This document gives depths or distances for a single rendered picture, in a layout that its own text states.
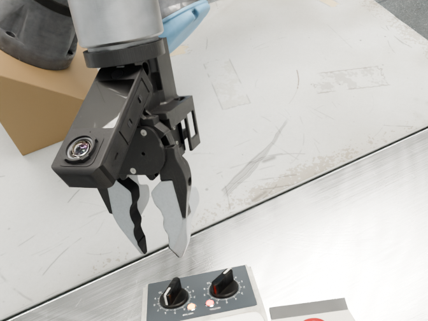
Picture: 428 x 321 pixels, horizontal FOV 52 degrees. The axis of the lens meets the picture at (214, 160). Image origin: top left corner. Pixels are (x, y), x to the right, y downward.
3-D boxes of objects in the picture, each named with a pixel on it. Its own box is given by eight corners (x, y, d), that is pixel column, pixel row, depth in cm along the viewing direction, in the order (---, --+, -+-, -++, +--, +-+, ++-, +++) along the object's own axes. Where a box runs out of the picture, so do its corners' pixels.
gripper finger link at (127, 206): (165, 229, 50) (161, 156, 46) (140, 260, 45) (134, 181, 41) (141, 224, 51) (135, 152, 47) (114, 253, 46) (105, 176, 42)
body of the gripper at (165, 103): (204, 148, 46) (185, 31, 42) (169, 185, 39) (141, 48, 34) (141, 149, 49) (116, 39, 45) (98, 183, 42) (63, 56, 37)
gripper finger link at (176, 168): (204, 209, 42) (175, 123, 39) (199, 218, 40) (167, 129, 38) (163, 214, 44) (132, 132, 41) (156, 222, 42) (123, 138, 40)
